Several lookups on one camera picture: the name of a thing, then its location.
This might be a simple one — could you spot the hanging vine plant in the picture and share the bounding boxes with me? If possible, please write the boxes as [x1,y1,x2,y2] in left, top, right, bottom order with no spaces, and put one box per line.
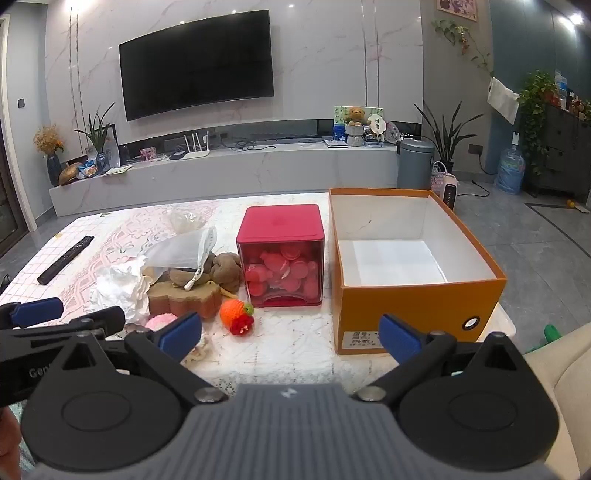
[433,18,496,77]

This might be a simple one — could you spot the pink woven basket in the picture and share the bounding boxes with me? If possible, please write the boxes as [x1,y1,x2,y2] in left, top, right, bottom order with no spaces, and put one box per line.
[431,161,450,192]

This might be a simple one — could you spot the framed wall picture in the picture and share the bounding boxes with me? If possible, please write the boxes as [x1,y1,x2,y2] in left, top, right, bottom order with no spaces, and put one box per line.
[436,0,477,21]

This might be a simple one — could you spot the teal patterned cloth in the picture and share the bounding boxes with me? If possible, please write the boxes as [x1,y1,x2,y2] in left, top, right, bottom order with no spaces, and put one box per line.
[7,399,35,467]

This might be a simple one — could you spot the brown tree stump toy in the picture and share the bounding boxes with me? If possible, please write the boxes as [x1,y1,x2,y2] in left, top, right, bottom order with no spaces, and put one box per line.
[148,281,222,320]

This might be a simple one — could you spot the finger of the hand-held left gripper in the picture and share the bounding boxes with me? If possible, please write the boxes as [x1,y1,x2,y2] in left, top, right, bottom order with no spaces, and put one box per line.
[0,306,126,344]
[0,298,64,329]

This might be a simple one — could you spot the long-leaf potted plant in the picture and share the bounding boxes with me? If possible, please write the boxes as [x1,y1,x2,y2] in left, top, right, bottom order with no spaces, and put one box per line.
[414,100,483,174]

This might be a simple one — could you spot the white hanging towel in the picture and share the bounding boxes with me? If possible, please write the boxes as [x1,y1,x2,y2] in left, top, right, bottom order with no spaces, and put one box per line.
[487,77,522,125]

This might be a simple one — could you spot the dried flowers in blue vase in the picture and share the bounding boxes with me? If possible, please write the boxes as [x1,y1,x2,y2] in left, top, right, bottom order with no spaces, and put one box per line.
[33,124,65,188]

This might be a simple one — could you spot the green white poster board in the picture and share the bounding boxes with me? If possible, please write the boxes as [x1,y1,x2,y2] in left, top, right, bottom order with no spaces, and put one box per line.
[333,105,385,139]

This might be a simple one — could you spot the black wall television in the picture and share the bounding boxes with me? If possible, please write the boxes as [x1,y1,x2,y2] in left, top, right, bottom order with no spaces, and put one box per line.
[119,9,274,122]

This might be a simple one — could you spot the green plant in glass vase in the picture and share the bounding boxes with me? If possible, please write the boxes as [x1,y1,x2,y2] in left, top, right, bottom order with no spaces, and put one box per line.
[74,102,116,169]

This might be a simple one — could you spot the white router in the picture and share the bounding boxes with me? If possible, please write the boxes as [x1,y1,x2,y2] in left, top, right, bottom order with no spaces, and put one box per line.
[182,131,212,160]

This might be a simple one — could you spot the black cables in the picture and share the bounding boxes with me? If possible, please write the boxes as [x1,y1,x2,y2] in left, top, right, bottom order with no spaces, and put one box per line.
[233,138,278,152]

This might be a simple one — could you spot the white towel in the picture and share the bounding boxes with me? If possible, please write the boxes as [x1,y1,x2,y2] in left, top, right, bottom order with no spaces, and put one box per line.
[487,77,522,125]
[90,256,153,324]

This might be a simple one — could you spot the cream knitted item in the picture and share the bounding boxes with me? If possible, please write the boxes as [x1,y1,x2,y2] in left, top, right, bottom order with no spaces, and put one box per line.
[184,335,214,366]

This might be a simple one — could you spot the blue water jug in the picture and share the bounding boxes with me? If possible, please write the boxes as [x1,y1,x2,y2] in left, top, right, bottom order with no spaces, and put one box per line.
[494,147,527,195]

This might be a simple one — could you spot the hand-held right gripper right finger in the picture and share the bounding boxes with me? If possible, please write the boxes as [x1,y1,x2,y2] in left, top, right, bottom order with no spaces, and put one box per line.
[353,314,527,401]

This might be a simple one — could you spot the white marble television console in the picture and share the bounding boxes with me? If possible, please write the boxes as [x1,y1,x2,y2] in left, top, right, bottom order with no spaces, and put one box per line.
[48,117,400,217]

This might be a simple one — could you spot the brown round object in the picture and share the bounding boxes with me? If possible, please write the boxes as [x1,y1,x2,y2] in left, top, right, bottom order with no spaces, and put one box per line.
[58,162,85,186]

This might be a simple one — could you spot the dark grey cabinet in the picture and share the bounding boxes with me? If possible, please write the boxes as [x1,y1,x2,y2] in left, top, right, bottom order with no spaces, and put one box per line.
[526,99,591,204]

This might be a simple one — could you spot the brown plush toy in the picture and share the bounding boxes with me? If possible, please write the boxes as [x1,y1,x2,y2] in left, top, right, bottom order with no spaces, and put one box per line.
[157,251,243,296]

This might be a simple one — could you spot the orange crocheted fruit toy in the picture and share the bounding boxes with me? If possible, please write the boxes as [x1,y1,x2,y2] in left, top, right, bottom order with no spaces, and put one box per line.
[219,299,256,335]

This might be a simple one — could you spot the black remote control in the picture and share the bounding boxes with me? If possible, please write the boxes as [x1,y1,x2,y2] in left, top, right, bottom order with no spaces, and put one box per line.
[37,235,95,285]

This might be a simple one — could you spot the grey trash can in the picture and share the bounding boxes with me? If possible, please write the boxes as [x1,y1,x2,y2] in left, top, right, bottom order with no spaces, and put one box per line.
[397,138,436,191]

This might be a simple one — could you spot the pothos plant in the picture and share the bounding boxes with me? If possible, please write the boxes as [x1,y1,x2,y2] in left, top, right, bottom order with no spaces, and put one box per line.
[517,70,561,176]

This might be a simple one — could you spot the beige sofa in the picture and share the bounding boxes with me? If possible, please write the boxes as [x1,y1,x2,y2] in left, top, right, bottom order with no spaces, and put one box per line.
[522,320,591,480]

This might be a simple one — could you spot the white pink heater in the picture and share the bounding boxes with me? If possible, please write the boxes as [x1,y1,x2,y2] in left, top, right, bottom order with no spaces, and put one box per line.
[442,175,461,210]

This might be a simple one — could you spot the red box with pink discs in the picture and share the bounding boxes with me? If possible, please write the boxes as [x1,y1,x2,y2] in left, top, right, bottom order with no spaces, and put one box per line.
[235,204,325,308]

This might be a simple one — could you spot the pink white lace tablecloth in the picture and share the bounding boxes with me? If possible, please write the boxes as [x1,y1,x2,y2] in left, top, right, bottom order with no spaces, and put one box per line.
[0,194,517,398]

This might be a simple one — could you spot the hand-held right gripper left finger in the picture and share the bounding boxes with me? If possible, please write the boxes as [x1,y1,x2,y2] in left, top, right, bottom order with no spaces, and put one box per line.
[58,313,228,406]

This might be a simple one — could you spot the orange cardboard box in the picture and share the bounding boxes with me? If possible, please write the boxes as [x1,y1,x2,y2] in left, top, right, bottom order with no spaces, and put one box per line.
[328,187,508,356]

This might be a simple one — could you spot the black picture frame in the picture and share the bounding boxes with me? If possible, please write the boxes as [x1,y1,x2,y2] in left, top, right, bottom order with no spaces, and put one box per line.
[104,124,122,169]

